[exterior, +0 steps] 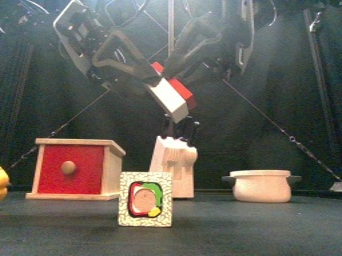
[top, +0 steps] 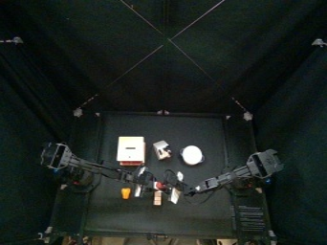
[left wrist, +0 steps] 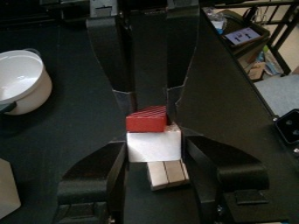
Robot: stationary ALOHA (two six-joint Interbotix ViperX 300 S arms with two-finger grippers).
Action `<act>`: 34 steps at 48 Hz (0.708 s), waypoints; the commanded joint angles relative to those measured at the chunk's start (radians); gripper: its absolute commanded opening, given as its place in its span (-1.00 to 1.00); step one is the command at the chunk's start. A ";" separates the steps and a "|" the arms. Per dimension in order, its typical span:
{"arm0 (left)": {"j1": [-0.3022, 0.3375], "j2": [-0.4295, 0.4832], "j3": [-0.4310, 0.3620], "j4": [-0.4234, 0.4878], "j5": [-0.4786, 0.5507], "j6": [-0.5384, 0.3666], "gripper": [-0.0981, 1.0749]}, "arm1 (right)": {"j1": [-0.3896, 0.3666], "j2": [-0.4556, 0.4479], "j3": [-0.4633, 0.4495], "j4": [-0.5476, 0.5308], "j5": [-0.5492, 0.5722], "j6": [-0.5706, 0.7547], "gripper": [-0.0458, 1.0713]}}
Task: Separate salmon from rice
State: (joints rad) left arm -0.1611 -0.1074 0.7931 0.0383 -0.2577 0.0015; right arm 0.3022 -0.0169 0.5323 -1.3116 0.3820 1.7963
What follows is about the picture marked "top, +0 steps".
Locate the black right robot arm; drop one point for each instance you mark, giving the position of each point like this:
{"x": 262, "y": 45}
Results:
{"x": 237, "y": 173}

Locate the light wooden toy block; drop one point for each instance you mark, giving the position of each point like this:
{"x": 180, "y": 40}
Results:
{"x": 157, "y": 198}

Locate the white toy rice block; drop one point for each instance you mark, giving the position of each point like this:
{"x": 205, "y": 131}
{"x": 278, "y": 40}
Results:
{"x": 137, "y": 191}

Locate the white rectangular toy block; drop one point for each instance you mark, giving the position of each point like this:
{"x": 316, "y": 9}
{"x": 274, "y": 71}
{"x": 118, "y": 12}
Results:
{"x": 174, "y": 196}

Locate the small white toy piece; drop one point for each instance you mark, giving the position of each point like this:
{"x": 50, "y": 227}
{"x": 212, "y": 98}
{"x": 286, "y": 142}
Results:
{"x": 178, "y": 175}

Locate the red round toy food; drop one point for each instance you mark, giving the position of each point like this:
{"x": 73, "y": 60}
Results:
{"x": 160, "y": 185}

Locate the white round plate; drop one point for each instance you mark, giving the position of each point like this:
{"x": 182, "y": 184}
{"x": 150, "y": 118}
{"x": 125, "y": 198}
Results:
{"x": 192, "y": 155}

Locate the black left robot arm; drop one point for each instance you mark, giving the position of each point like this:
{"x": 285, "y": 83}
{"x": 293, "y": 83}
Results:
{"x": 84, "y": 165}

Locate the orange toy salmon slice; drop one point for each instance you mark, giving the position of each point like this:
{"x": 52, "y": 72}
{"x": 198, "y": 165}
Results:
{"x": 125, "y": 193}

